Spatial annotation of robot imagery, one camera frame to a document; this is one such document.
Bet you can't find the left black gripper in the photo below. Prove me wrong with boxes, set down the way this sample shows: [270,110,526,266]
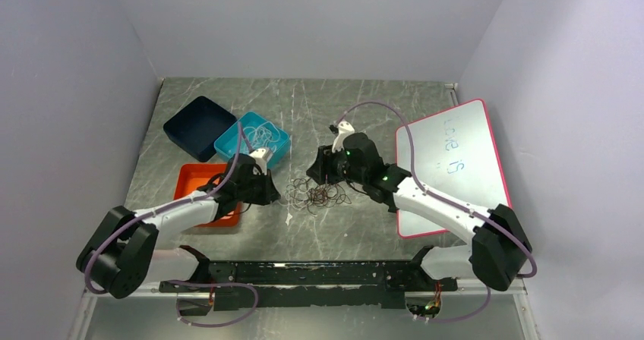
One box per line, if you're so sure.
[236,167,281,206]

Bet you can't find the brown and white cables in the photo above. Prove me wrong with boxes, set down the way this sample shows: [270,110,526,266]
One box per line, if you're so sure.
[283,178,353,217]

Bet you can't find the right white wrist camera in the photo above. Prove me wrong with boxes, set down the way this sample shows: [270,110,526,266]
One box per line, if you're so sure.
[329,120,355,153]

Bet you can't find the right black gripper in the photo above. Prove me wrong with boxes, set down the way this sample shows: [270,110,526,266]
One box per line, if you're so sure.
[306,140,368,185]

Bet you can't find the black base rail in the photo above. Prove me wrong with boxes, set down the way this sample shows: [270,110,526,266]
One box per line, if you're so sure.
[159,260,458,311]

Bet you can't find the pink framed whiteboard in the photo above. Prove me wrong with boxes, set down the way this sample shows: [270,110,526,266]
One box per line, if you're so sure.
[408,99,512,208]

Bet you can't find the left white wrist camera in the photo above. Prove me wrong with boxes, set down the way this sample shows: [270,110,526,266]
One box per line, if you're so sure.
[249,147,273,175]

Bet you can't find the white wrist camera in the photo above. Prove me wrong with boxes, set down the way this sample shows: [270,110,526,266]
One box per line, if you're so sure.
[249,147,273,175]
[329,120,355,153]

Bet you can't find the orange tray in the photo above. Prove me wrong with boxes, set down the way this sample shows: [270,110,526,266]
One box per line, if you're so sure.
[172,162,244,228]

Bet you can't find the white cable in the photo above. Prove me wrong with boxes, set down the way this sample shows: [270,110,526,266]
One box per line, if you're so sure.
[239,121,283,153]

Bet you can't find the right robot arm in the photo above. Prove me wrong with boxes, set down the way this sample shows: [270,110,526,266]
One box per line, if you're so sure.
[306,133,537,291]

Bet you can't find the navy blue tray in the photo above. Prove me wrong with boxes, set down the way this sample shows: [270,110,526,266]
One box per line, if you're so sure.
[163,96,237,162]

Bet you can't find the teal tray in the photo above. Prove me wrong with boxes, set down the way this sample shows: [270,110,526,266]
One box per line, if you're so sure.
[213,112,291,169]

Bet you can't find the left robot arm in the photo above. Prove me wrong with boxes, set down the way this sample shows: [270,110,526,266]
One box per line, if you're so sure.
[76,148,280,299]

